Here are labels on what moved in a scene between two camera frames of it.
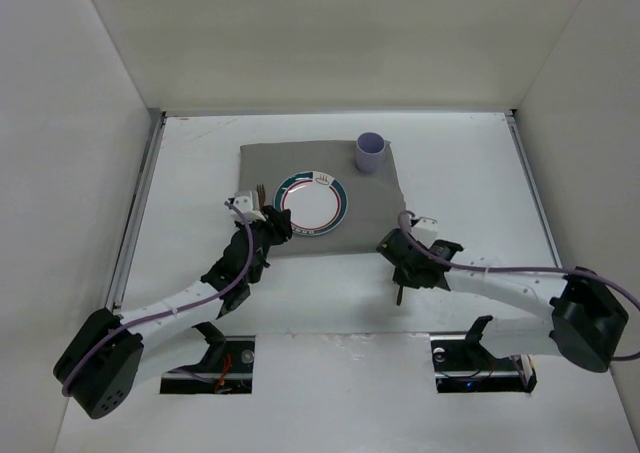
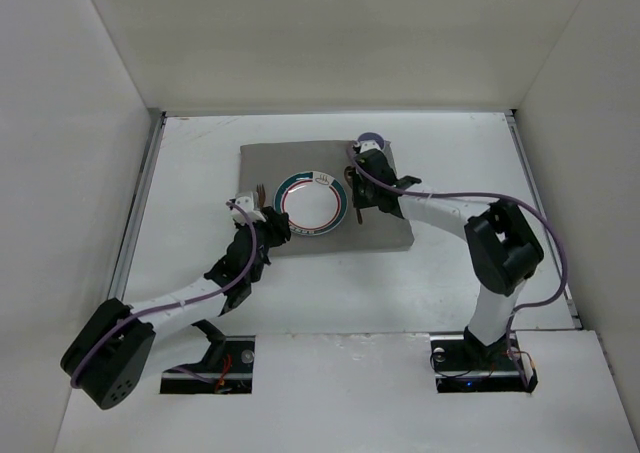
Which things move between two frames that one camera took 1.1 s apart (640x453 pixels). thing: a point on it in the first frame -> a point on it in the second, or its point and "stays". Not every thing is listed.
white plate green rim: x=317 y=200 stays
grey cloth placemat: x=375 y=200 stays
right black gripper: x=406 y=272 -> x=363 y=191
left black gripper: x=272 y=222 stays
